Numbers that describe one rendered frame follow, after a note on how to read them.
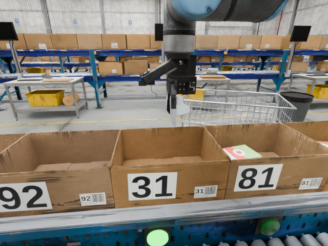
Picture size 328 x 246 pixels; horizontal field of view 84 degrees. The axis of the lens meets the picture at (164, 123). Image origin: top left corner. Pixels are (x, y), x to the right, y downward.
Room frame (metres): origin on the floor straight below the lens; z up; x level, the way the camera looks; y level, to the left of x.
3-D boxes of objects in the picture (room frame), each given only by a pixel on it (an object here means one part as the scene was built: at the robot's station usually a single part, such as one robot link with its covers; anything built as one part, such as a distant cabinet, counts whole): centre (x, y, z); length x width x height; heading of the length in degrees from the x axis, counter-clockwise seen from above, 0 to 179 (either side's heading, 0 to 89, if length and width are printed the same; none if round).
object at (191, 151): (0.64, -0.01, 0.96); 0.39 x 0.29 x 0.17; 96
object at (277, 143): (0.68, -0.40, 0.96); 0.39 x 0.29 x 0.17; 96
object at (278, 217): (0.46, -0.37, 0.81); 0.09 x 0.01 x 0.09; 96
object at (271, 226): (0.45, -0.37, 0.81); 0.07 x 0.01 x 0.07; 96
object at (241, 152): (0.71, -0.33, 0.92); 0.16 x 0.11 x 0.07; 108
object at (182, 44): (0.57, -0.04, 1.40); 0.10 x 0.09 x 0.05; 6
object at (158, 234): (0.41, 0.02, 0.81); 0.07 x 0.01 x 0.07; 96
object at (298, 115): (3.20, -2.35, 0.32); 0.50 x 0.50 x 0.64
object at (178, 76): (0.57, -0.05, 1.32); 0.09 x 0.08 x 0.12; 96
